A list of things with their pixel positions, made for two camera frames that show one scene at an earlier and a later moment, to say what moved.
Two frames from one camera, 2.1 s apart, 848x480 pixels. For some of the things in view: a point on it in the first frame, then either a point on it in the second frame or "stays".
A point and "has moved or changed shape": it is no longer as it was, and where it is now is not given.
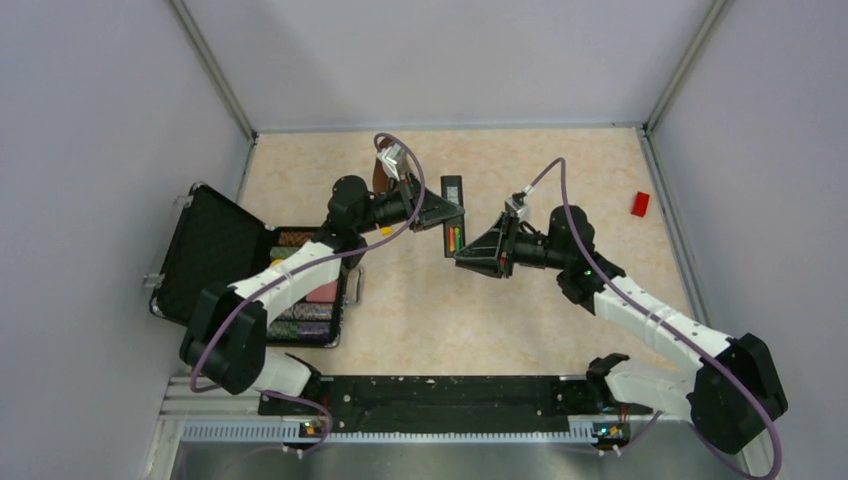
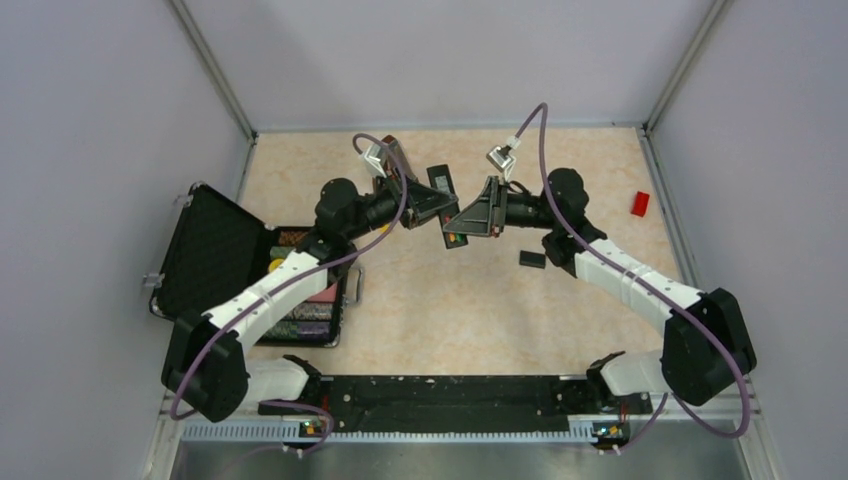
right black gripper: (494, 252) → (487, 215)
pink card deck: (325, 293) stays
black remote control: (454, 229) has moved or changed shape
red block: (640, 203) stays
